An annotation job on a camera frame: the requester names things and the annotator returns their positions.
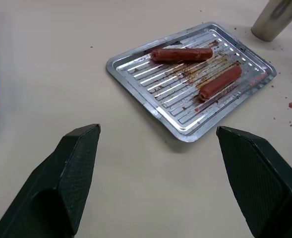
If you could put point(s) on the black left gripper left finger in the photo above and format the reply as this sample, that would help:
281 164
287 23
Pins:
61 188

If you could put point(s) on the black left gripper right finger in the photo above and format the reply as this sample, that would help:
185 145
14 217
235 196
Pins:
259 183

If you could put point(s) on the red-brown sausage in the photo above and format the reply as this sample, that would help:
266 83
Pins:
220 83
181 55

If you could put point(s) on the ribbed silver metal baking tray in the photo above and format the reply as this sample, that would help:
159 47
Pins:
185 81

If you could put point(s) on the silver metal cup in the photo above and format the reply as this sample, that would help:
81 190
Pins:
275 18

